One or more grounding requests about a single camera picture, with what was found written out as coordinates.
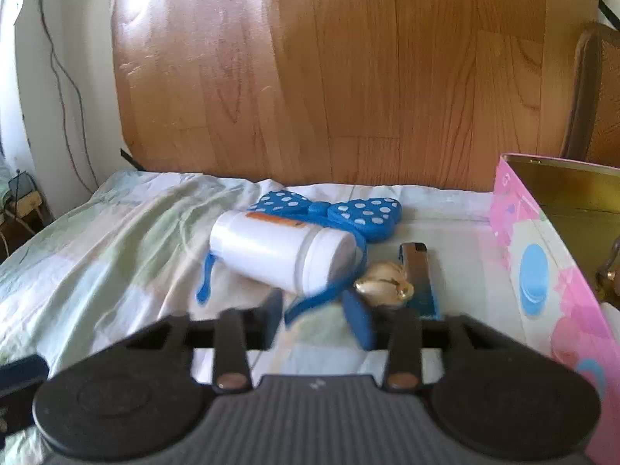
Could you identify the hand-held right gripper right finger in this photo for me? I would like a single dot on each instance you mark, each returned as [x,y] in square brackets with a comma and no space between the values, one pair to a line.
[361,322]

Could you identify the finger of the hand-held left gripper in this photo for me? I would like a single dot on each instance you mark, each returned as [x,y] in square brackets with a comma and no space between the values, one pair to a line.
[24,373]

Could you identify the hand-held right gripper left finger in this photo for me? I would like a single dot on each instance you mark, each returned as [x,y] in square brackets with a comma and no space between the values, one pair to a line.
[271,312]

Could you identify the gold bell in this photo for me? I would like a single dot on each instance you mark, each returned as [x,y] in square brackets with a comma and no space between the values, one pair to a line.
[380,286]

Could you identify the white plastic bottle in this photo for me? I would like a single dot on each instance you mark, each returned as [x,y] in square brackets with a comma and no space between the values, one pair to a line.
[271,247]

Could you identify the blue lighter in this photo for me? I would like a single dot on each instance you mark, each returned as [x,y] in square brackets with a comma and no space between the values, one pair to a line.
[419,276]

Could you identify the blue polka-dot bow headband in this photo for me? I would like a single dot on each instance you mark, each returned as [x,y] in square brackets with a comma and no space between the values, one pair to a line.
[363,213]

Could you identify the pink biscuit tin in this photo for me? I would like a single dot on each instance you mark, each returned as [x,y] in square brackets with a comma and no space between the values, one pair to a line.
[537,261]

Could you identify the pale green patterned bed sheet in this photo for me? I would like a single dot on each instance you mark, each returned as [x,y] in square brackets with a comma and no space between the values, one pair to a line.
[97,252]

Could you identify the grey power adapter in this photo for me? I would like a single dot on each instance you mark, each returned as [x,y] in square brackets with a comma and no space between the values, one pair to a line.
[22,193]

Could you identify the wood-pattern vinyl sheet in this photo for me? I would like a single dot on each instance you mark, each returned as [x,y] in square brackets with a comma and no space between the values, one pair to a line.
[339,68]

